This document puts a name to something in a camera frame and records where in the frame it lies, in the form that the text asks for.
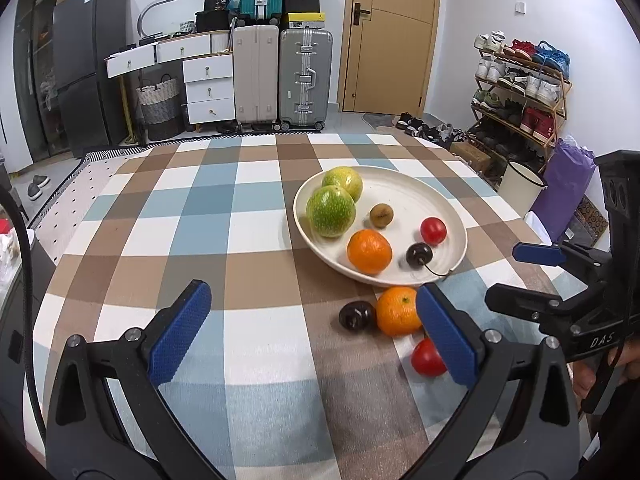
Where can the glass door cabinet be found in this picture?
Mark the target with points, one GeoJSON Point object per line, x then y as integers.
{"type": "Point", "coordinates": [36, 92]}

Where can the wooden shoe rack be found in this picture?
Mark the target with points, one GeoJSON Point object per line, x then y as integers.
{"type": "Point", "coordinates": [520, 106]}

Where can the silver aluminium suitcase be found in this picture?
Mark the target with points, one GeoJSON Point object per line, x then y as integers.
{"type": "Point", "coordinates": [304, 78]}

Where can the dark cherry with stem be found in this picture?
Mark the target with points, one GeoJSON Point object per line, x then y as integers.
{"type": "Point", "coordinates": [419, 256]}

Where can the large yellow-green guava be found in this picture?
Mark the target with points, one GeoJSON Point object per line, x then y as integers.
{"type": "Point", "coordinates": [331, 211]}

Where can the checkered tablecloth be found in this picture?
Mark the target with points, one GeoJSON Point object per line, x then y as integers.
{"type": "Point", "coordinates": [272, 387]}

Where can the cream round plate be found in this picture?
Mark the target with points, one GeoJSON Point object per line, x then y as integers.
{"type": "Point", "coordinates": [393, 205]}

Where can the black refrigerator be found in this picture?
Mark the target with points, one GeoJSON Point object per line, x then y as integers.
{"type": "Point", "coordinates": [85, 34]}

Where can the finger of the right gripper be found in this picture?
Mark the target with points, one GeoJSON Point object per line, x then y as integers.
{"type": "Point", "coordinates": [537, 253]}
{"type": "Point", "coordinates": [520, 302]}

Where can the woven laundry basket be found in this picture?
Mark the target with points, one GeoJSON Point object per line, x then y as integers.
{"type": "Point", "coordinates": [161, 108]}

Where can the orange tangerine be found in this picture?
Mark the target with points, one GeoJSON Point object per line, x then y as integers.
{"type": "Point", "coordinates": [396, 312]}
{"type": "Point", "coordinates": [369, 252]}

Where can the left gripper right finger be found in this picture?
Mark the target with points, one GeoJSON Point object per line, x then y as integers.
{"type": "Point", "coordinates": [539, 438]}

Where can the stacked shoe boxes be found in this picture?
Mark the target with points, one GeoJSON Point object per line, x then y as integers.
{"type": "Point", "coordinates": [302, 14]}

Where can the person's right hand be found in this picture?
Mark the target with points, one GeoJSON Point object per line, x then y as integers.
{"type": "Point", "coordinates": [584, 377]}

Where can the white enamel bucket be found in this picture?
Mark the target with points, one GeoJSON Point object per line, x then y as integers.
{"type": "Point", "coordinates": [520, 187]}

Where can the dark plum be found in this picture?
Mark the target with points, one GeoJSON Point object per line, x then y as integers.
{"type": "Point", "coordinates": [357, 316]}

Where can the white drawer desk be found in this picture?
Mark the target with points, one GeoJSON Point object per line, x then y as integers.
{"type": "Point", "coordinates": [183, 82]}

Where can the purple bag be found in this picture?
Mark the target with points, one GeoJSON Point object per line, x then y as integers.
{"type": "Point", "coordinates": [568, 174]}

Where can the wooden door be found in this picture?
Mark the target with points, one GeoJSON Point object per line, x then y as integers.
{"type": "Point", "coordinates": [387, 55]}

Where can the brown longan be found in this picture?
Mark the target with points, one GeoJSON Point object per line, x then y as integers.
{"type": "Point", "coordinates": [381, 215]}

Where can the cardboard box on floor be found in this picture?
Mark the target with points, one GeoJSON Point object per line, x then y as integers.
{"type": "Point", "coordinates": [478, 160]}

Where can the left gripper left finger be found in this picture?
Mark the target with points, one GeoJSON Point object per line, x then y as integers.
{"type": "Point", "coordinates": [107, 418]}

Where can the red cherry tomato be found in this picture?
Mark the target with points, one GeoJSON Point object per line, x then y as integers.
{"type": "Point", "coordinates": [433, 231]}
{"type": "Point", "coordinates": [426, 360]}

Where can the beige suitcase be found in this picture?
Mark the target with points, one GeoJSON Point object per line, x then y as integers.
{"type": "Point", "coordinates": [255, 75]}

